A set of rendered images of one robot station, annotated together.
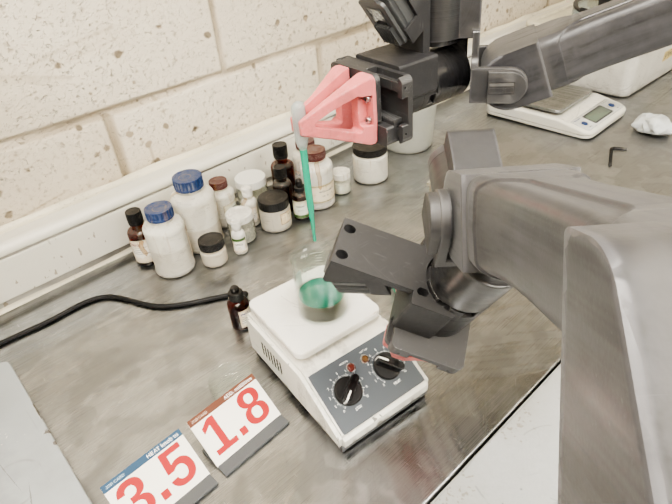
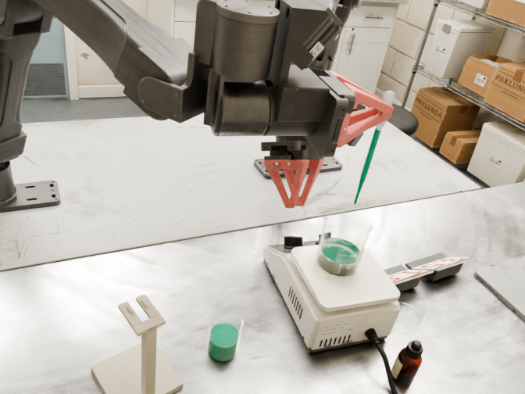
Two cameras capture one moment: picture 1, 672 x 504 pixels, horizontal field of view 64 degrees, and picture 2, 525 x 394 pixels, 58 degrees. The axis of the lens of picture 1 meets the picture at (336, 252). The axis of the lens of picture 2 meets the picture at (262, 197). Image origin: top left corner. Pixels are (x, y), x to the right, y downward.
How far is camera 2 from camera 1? 1.01 m
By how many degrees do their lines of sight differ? 110
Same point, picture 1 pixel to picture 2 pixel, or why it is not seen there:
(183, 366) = (451, 351)
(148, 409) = (468, 324)
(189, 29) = not seen: outside the picture
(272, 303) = (379, 284)
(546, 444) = (213, 216)
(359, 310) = (307, 252)
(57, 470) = (513, 299)
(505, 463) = (242, 218)
